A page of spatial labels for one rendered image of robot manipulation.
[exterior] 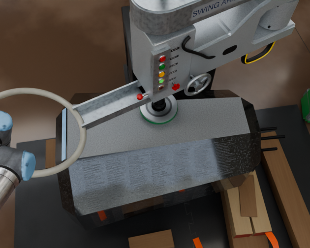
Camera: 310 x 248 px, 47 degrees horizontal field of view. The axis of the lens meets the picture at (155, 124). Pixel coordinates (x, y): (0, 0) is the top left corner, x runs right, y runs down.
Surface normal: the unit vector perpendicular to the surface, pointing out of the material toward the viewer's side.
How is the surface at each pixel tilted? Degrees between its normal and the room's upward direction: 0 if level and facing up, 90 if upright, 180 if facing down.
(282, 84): 0
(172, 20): 90
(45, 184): 0
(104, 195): 45
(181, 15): 90
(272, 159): 0
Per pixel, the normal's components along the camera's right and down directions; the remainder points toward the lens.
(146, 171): 0.13, 0.27
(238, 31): 0.48, 0.77
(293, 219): 0.01, -0.48
